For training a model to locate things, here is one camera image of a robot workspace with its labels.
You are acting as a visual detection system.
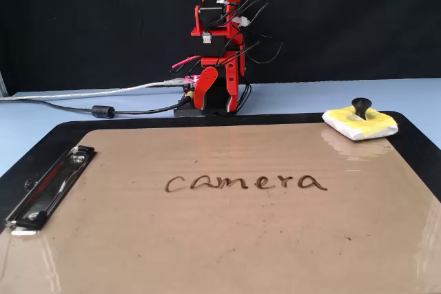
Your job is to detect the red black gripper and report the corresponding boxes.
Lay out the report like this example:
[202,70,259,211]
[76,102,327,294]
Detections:
[193,51,247,114]

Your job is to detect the yellow sponge with black knob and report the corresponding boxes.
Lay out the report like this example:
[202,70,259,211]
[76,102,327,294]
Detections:
[322,97,400,142]

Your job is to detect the robot controller circuit board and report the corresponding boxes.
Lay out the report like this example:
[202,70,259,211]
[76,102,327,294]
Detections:
[178,75,201,91]

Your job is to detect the brown clipboard board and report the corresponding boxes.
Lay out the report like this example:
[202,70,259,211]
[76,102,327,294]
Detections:
[0,124,441,294]

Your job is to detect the black backdrop cloth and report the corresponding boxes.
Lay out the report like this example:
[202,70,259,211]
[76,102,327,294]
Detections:
[0,0,441,97]

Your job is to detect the silver metal clipboard clip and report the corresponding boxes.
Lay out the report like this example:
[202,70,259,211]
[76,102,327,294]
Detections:
[3,145,96,236]

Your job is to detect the black rectangular mat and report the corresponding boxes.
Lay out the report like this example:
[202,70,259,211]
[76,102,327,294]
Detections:
[0,110,441,238]

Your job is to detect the thin black servo wires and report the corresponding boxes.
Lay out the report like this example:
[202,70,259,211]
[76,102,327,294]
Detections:
[236,82,253,115]
[203,0,287,67]

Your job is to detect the red wire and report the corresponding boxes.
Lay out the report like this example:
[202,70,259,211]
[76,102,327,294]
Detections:
[171,54,203,70]

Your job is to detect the black power cable with ferrite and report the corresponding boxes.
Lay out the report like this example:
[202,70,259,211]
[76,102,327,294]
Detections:
[0,90,196,120]

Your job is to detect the silver braided USB cable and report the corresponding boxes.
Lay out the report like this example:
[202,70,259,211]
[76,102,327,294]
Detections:
[0,79,187,103]

